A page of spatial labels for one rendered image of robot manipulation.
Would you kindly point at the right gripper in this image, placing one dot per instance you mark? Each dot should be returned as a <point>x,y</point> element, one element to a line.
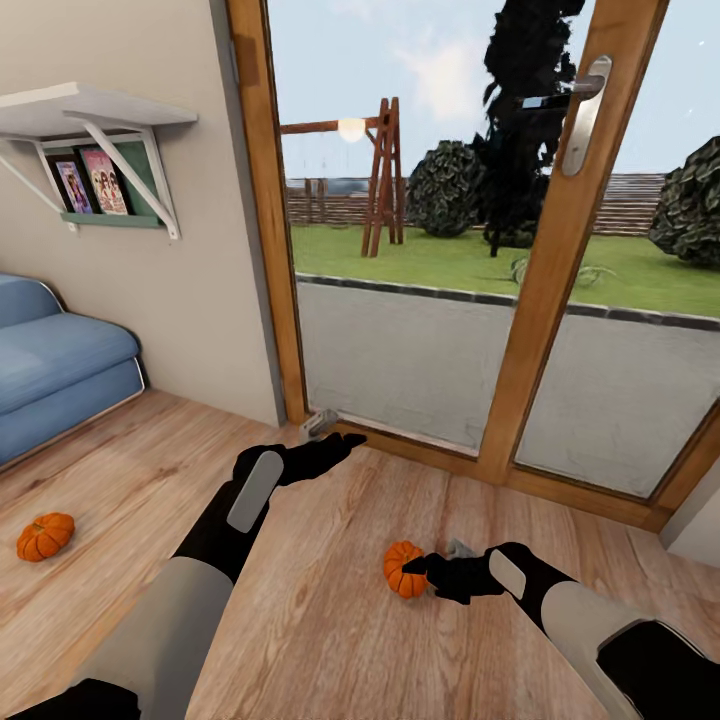
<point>448,576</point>

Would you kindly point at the shelf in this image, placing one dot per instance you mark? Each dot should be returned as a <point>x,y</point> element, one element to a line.
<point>77,108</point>

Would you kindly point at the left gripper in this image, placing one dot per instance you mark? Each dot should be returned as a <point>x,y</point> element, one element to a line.
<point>332,449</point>

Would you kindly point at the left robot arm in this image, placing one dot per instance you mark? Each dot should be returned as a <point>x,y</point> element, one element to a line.
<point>148,668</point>

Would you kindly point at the pumpkin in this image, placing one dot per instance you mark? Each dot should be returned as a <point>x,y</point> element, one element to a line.
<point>45,537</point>
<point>406,584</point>

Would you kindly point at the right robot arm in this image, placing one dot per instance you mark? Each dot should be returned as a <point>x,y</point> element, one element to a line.
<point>639,666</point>

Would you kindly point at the sofa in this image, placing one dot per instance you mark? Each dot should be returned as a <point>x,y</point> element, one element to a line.
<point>58,371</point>

